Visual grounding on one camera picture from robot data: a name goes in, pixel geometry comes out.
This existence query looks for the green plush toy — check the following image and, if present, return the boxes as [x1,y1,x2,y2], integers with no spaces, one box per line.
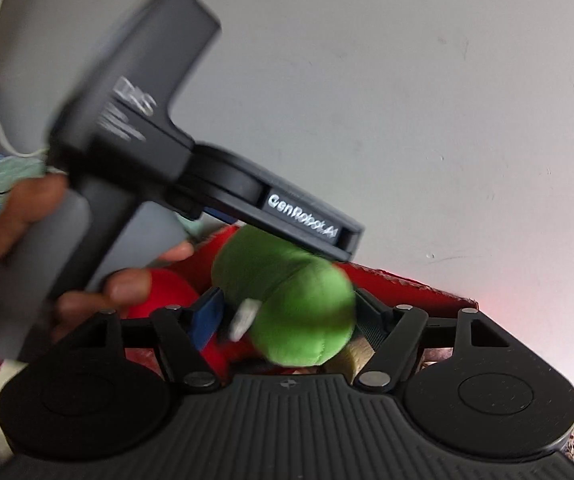
[211,226,355,367]

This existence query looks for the person's left hand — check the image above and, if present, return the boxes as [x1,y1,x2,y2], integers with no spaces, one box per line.
[0,173,196,344]

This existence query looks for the red round toy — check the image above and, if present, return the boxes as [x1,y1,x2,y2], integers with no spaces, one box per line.
[121,269,199,318]

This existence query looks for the red storage box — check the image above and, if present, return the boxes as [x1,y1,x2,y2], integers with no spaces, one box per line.
[0,224,478,396]

